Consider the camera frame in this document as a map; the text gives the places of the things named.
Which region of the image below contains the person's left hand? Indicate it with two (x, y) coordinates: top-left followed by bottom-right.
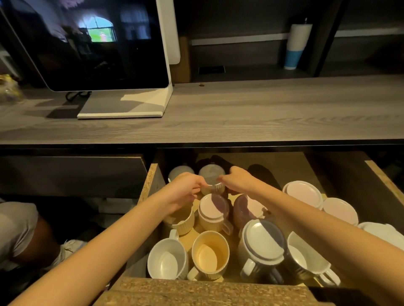
(160, 172), (209, 216)

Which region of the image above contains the person's right hand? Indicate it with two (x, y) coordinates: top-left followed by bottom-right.
(217, 166), (263, 197)

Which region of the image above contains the cream ribbed mug grey lid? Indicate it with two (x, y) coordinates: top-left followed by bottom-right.
(198, 164), (226, 196)

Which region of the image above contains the person's left forearm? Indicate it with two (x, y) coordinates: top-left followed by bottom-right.
(9, 192), (177, 306)

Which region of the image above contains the person's right forearm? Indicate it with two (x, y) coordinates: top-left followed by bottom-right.
(251, 185), (404, 306)

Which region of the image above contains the mug with grey lid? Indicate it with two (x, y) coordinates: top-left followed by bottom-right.
(167, 165), (196, 183)

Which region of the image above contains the cream mug with pink lid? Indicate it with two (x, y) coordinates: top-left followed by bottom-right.
(198, 193), (234, 236)

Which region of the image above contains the mug with purple lid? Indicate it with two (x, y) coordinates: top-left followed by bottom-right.
(233, 194), (269, 231)

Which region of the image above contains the cream ribbed mug without lid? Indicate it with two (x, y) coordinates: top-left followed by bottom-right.
(162, 204), (195, 236)

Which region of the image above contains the cream open mug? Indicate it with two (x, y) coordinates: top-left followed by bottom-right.
(187, 230), (230, 282)

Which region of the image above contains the dark mug with white lid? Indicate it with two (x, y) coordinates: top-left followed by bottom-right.
(237, 219), (288, 284)

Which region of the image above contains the white open mug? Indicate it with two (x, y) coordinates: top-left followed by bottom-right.
(147, 229), (189, 281)

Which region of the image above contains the wooden drawer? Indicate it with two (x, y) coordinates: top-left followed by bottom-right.
(93, 151), (404, 306)

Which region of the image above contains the dark mug white inside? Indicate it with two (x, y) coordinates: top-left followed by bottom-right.
(285, 231), (342, 288)

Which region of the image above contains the brown cardboard box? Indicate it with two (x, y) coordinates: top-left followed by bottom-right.
(170, 35), (192, 84)

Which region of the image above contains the grey drawer front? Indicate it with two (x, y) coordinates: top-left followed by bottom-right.
(0, 155), (148, 200)

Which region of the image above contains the white and blue tumbler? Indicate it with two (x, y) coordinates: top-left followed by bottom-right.
(283, 18), (313, 70)

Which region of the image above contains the white framed monitor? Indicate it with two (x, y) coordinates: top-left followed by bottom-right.
(0, 0), (181, 120)

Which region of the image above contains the person's grey clothing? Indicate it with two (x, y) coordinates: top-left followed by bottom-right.
(0, 199), (89, 275)

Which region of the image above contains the dark wooden shelf unit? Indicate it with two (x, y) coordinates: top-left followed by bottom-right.
(173, 0), (404, 83)

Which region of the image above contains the clear bag with yellow contents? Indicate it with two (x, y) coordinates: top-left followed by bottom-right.
(0, 73), (24, 104)

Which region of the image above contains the black cable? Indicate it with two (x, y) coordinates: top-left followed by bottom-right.
(65, 91), (93, 103)

